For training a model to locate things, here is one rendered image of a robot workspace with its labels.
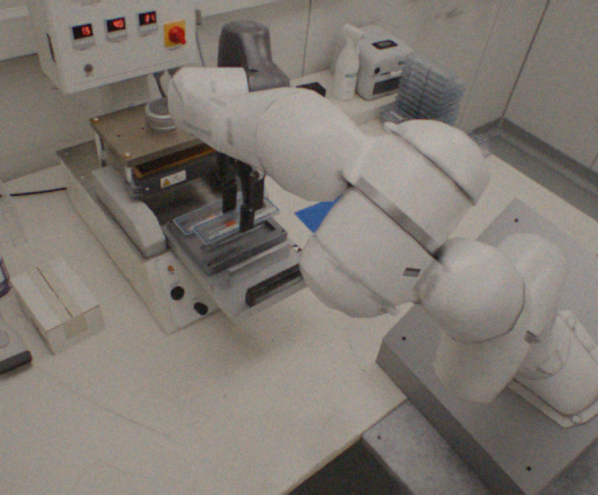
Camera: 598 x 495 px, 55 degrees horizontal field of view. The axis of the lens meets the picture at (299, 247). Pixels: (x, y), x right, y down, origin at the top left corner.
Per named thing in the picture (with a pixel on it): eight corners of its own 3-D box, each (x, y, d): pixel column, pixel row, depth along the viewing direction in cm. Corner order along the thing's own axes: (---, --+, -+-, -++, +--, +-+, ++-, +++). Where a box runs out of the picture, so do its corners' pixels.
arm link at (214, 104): (348, 88, 65) (281, 57, 92) (180, 95, 60) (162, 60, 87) (343, 183, 69) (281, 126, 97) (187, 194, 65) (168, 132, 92)
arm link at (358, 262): (549, 292, 62) (533, 253, 46) (441, 401, 64) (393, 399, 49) (421, 188, 71) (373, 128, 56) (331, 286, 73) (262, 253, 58)
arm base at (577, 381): (642, 375, 100) (643, 367, 88) (560, 445, 103) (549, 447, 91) (544, 286, 111) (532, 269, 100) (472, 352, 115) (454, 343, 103)
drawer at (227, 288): (160, 239, 127) (157, 212, 122) (243, 204, 138) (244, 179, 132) (235, 328, 112) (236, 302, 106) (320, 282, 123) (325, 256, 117)
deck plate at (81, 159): (56, 153, 146) (55, 150, 146) (177, 116, 164) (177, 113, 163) (141, 263, 123) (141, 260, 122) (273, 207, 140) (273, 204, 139)
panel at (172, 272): (175, 331, 132) (152, 258, 124) (279, 277, 146) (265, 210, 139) (179, 334, 130) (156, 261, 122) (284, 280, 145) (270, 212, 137)
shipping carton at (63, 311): (18, 302, 133) (8, 277, 127) (72, 280, 140) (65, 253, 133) (49, 358, 124) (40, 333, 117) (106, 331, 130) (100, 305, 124)
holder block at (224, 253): (167, 229, 124) (166, 220, 122) (244, 197, 134) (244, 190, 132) (208, 277, 116) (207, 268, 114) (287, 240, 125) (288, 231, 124)
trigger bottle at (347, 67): (326, 94, 206) (336, 26, 188) (341, 87, 210) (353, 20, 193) (344, 104, 202) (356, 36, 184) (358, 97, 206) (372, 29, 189)
